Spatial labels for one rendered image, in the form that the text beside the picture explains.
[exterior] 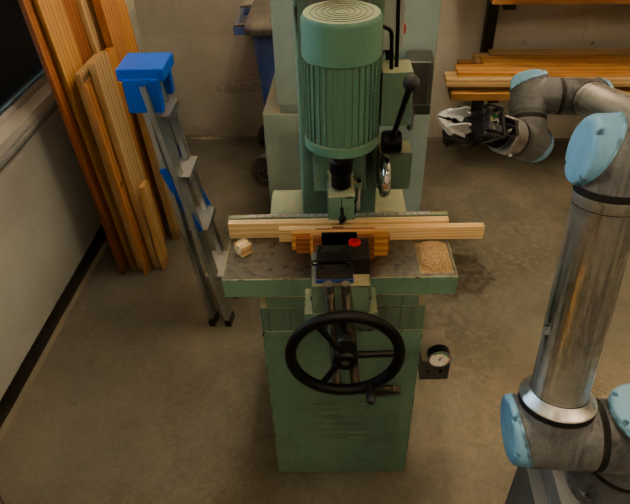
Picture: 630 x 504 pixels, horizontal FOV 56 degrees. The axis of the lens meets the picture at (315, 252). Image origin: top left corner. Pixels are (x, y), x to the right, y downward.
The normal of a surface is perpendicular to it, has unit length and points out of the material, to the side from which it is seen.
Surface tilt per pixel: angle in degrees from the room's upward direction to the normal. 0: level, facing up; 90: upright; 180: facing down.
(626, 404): 6
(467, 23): 90
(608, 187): 80
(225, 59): 90
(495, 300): 0
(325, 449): 90
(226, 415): 0
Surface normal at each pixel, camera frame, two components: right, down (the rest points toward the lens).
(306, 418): 0.00, 0.62
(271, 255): -0.03, -0.78
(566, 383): -0.33, 0.44
